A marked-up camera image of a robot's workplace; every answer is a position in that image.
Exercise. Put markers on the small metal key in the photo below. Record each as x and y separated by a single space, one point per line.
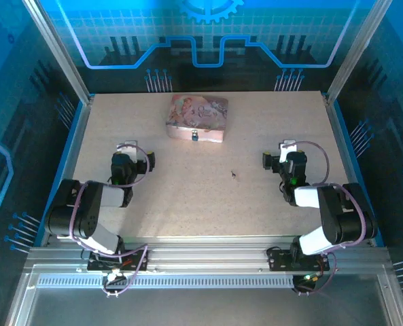
233 174

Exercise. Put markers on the small blue padlock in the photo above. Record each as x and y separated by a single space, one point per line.
195 136

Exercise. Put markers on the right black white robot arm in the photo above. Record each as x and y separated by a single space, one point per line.
333 210

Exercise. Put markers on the small black connector board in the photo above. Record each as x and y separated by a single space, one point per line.
114 280
304 282

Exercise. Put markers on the grey metal tray panel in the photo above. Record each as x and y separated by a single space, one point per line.
204 309

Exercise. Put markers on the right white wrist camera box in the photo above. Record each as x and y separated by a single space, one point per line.
286 145

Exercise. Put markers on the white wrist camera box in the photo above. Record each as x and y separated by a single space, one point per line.
286 145
130 144

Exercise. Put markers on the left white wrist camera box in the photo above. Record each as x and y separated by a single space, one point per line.
130 144

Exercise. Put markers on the aluminium side rail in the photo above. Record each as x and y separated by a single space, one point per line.
344 153
75 153

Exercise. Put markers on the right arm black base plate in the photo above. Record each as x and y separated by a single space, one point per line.
279 261

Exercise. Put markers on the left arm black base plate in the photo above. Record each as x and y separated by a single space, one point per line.
99 263

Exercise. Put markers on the aluminium front frame rail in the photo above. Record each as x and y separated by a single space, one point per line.
204 256

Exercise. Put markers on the aluminium corner post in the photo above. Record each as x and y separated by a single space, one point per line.
357 51
58 51

